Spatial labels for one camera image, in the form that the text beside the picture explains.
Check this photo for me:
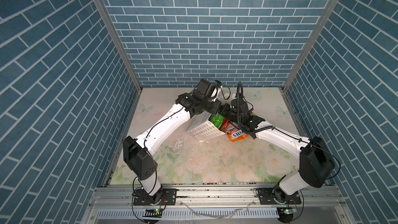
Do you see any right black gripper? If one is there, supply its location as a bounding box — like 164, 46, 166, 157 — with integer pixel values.
218, 103, 243, 127

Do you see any green snack packet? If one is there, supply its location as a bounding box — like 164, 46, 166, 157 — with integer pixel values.
208, 114, 225, 129

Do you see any orange Fox's fruits candy bag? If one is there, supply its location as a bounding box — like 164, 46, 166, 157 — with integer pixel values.
226, 128, 249, 142

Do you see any white patterned paper bag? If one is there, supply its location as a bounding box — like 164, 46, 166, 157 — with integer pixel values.
187, 112, 225, 142

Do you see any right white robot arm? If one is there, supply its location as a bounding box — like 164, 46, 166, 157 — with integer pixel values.
218, 97, 335, 204

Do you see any red snack packet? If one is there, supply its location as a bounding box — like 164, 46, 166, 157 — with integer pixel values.
219, 120, 235, 134

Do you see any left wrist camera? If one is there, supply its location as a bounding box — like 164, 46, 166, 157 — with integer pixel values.
212, 80, 222, 100

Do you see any white cable on rail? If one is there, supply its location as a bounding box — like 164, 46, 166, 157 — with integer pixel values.
178, 200, 255, 219

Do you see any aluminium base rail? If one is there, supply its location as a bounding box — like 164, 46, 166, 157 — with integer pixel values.
83, 183, 354, 224

